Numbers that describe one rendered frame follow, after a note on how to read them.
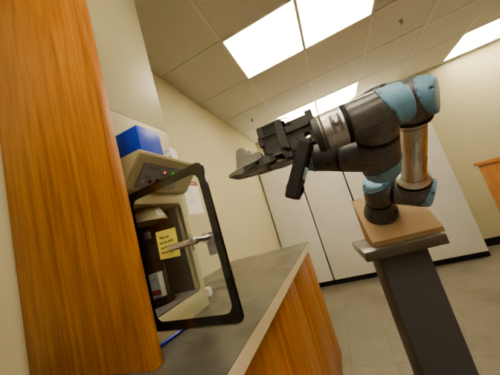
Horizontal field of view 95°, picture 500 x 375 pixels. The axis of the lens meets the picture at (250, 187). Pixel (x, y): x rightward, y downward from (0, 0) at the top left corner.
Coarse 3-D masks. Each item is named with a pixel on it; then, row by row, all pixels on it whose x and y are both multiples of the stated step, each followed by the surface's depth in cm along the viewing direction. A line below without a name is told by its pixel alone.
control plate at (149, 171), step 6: (144, 168) 73; (150, 168) 75; (156, 168) 78; (162, 168) 80; (168, 168) 83; (174, 168) 85; (144, 174) 74; (150, 174) 76; (156, 174) 79; (162, 174) 81; (168, 174) 84; (138, 180) 73; (144, 180) 75; (138, 186) 74; (144, 186) 77
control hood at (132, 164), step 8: (136, 152) 69; (144, 152) 71; (128, 160) 70; (136, 160) 69; (144, 160) 72; (152, 160) 74; (160, 160) 77; (168, 160) 81; (176, 160) 85; (128, 168) 70; (136, 168) 70; (176, 168) 87; (128, 176) 70; (136, 176) 72; (128, 184) 70
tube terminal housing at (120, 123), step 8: (112, 112) 79; (112, 120) 78; (120, 120) 81; (128, 120) 85; (120, 128) 80; (128, 128) 84; (152, 128) 96; (160, 136) 100; (168, 144) 103; (128, 192) 74; (160, 336) 68; (168, 336) 70
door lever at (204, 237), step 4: (204, 236) 56; (208, 236) 56; (184, 240) 54; (188, 240) 53; (192, 240) 52; (196, 240) 53; (200, 240) 54; (204, 240) 57; (208, 240) 56; (172, 244) 55; (176, 244) 54; (180, 244) 54; (184, 244) 53; (188, 244) 53; (192, 244) 52; (168, 248) 55; (172, 248) 55; (176, 248) 54; (180, 248) 54
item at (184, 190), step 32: (160, 192) 64; (192, 192) 59; (160, 224) 64; (192, 224) 59; (192, 256) 58; (224, 256) 54; (160, 288) 63; (192, 288) 58; (224, 288) 54; (160, 320) 63; (192, 320) 58; (224, 320) 54
